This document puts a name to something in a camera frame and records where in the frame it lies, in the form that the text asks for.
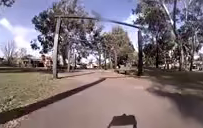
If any grey asphalt path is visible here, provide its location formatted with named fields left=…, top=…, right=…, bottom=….
left=0, top=69, right=203, bottom=128

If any row of trees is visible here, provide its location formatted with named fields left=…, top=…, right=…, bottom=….
left=30, top=0, right=203, bottom=73

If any red brick building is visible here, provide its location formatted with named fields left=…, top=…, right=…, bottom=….
left=20, top=54, right=54, bottom=69

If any shaded grass strip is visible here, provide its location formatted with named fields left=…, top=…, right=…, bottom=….
left=135, top=69, right=203, bottom=101

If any dry grass verge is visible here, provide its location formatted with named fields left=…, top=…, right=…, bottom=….
left=0, top=70, right=101, bottom=116

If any bare tree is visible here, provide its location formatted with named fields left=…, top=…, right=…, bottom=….
left=2, top=39, right=21, bottom=66

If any overhanging tree foliage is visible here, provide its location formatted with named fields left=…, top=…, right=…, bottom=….
left=0, top=0, right=16, bottom=12

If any wooden gate frame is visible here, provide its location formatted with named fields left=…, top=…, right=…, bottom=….
left=51, top=14, right=145, bottom=80

